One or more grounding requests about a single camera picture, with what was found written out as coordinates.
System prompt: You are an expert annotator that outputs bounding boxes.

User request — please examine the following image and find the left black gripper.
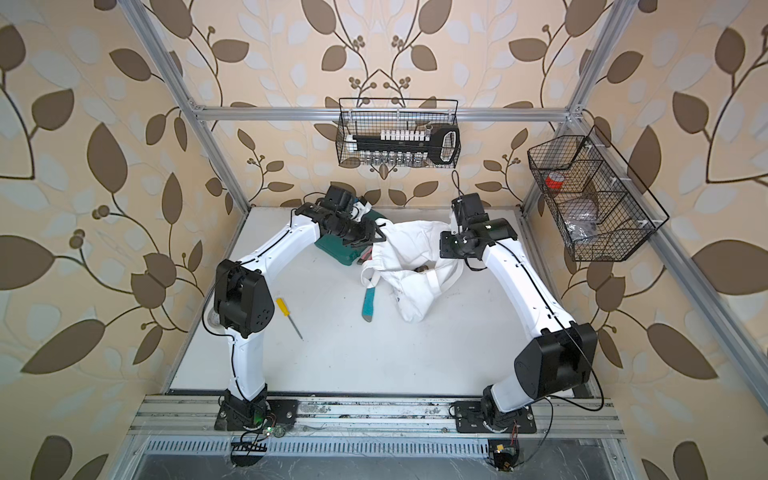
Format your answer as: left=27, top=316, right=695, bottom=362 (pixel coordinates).
left=331, top=214, right=385, bottom=245

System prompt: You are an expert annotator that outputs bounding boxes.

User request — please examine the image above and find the white printed tote bag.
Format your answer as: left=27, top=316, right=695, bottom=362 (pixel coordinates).
left=361, top=218, right=464, bottom=323

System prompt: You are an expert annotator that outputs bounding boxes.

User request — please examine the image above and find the teal utility knife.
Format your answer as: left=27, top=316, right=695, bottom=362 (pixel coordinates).
left=361, top=287, right=376, bottom=323

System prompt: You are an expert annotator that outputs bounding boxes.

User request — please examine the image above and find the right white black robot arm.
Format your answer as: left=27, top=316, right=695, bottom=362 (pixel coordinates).
left=440, top=214, right=597, bottom=418

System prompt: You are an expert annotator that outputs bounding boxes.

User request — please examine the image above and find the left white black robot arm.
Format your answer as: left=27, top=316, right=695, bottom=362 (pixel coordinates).
left=213, top=199, right=386, bottom=407

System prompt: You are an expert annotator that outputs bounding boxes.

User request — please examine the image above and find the green plastic tool case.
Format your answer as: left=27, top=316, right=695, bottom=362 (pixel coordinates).
left=314, top=210, right=386, bottom=266

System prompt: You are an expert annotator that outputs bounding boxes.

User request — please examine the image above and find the black socket bit set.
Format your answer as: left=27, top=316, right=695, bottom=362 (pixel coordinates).
left=337, top=126, right=461, bottom=167

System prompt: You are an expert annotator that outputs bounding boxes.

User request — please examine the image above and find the red small item in basket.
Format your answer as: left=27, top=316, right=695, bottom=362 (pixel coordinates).
left=545, top=171, right=566, bottom=192

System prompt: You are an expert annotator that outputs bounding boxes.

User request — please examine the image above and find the clear plastic bag in basket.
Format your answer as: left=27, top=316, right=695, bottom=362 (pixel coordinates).
left=560, top=198, right=598, bottom=241

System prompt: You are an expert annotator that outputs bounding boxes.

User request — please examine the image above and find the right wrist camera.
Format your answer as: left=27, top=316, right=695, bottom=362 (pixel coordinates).
left=451, top=193, right=489, bottom=232

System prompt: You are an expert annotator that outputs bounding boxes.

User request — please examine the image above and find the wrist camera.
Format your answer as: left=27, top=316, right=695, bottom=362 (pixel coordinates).
left=320, top=185, right=372, bottom=222
left=451, top=193, right=489, bottom=232

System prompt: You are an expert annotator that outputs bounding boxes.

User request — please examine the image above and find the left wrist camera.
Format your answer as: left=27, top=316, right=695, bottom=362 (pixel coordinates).
left=320, top=185, right=372, bottom=222

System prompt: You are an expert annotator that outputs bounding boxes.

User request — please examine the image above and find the yellow handle screwdriver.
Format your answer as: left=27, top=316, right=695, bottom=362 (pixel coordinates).
left=276, top=298, right=304, bottom=340

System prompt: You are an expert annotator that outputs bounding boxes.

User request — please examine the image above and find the black wire basket centre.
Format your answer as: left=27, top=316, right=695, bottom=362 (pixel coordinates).
left=335, top=96, right=461, bottom=169

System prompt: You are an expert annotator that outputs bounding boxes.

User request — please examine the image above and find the black wire basket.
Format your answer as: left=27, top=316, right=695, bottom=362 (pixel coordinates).
left=527, top=126, right=670, bottom=262
left=335, top=96, right=461, bottom=169

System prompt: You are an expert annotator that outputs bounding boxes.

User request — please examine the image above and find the black wire basket right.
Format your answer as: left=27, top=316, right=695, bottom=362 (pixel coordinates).
left=527, top=126, right=670, bottom=262

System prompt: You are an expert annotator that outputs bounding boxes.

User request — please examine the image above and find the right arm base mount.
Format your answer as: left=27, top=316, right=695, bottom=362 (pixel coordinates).
left=448, top=399, right=537, bottom=435

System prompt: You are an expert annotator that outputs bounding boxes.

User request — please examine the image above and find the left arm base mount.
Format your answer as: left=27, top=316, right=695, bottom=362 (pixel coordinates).
left=214, top=397, right=299, bottom=433

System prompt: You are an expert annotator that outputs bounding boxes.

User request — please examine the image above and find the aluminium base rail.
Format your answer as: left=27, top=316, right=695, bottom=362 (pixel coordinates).
left=128, top=395, right=626, bottom=440

